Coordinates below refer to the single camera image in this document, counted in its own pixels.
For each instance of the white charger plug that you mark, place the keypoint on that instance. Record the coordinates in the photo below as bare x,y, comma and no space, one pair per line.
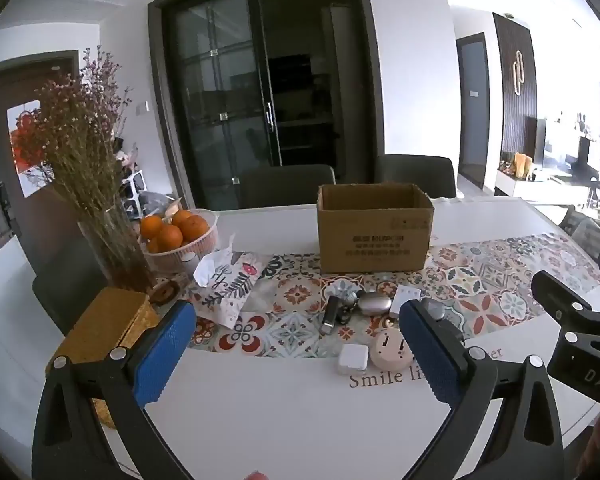
352,358

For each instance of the dark dining chair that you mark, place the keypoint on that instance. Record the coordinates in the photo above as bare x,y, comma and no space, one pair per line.
65,285
415,175
587,232
285,185

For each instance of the glass vase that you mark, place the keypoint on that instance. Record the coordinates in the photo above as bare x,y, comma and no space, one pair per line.
117,255

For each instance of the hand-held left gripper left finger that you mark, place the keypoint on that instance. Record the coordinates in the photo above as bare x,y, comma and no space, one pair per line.
165,355

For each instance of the small white bottle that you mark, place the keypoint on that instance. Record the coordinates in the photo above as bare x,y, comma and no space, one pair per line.
189,261

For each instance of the clear plastic bag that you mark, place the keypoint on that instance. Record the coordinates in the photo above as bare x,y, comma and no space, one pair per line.
155,202

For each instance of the dark interior door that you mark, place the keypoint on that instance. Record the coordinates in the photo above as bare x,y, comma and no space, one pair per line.
472,110

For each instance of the white shoe rack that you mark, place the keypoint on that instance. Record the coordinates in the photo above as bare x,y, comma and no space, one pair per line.
132,187

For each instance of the white plastic fruit basket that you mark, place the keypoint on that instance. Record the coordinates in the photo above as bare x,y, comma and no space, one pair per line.
190,250

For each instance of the yellow woven box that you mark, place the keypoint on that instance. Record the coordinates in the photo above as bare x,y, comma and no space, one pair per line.
105,325

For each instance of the yellow paper bag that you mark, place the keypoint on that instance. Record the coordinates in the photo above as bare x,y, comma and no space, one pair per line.
522,164

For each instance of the printed tissue pouch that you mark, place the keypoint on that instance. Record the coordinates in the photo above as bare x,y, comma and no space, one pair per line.
235,285

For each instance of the white tissue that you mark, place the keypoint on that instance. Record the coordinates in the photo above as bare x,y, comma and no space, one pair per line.
212,260

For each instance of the orange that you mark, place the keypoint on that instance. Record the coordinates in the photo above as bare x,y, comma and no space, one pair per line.
152,226
195,227
181,216
170,237
152,246

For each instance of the black and silver USB stick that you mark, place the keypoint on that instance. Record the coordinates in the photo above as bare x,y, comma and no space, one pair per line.
330,315

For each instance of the dried flower bouquet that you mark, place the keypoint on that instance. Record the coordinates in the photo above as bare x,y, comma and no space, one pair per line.
80,130

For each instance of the pink round gadget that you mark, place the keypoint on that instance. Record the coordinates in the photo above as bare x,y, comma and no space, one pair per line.
391,350

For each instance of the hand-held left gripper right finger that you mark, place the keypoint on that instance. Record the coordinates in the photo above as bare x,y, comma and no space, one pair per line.
430,355

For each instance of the dark slatted wall panel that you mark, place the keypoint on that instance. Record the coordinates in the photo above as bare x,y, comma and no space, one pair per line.
515,110

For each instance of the brown cardboard box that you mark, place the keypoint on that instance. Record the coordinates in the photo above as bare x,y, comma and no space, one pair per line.
370,245

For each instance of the wall light switch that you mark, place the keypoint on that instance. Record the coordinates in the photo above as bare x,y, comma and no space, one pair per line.
141,106

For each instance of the black glass sliding door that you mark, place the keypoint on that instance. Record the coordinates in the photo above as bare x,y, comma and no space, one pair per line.
300,85

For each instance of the white patterned tablecloth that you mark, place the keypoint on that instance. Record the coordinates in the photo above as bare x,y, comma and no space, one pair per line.
280,410

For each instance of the red and white door poster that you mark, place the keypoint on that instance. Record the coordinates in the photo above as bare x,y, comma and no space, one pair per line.
25,135

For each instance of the white low cabinet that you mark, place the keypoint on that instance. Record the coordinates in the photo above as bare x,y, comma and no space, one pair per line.
530,187

